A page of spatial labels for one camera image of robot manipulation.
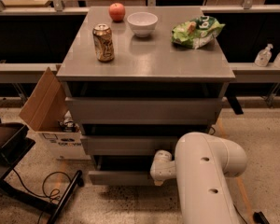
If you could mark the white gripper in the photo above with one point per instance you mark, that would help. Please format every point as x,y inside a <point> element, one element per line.
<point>159,172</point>

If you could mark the grey bottom drawer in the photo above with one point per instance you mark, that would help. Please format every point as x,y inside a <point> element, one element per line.
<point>122,170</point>

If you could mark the grey drawer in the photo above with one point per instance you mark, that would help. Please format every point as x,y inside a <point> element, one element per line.
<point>127,145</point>
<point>122,170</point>
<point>143,111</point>

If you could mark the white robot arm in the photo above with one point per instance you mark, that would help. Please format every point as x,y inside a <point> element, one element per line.
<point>200,165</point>

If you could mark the grey middle drawer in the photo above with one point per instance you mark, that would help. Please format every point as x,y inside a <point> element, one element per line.
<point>127,145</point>

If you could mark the grey top drawer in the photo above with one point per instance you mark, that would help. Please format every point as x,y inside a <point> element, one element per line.
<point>143,111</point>

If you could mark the grey drawer cabinet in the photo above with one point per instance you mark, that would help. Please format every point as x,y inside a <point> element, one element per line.
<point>150,67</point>

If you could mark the black object on floor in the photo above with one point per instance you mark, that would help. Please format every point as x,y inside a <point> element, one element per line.
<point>259,218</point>

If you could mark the cardboard box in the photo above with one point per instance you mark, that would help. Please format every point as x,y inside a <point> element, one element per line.
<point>46,113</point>

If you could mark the black stand base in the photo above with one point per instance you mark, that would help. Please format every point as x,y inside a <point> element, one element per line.
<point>51,204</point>

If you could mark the black tray on stand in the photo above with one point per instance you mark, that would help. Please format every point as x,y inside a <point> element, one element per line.
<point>12,140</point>

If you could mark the green chip bag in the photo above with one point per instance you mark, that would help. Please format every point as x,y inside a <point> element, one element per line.
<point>197,32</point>

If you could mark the gold soda can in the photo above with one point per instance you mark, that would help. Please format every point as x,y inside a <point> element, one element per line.
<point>102,37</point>

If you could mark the white bowl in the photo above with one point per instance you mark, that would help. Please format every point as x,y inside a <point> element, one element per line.
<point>142,23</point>

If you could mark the red apple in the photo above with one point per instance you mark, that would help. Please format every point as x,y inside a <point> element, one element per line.
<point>117,12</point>

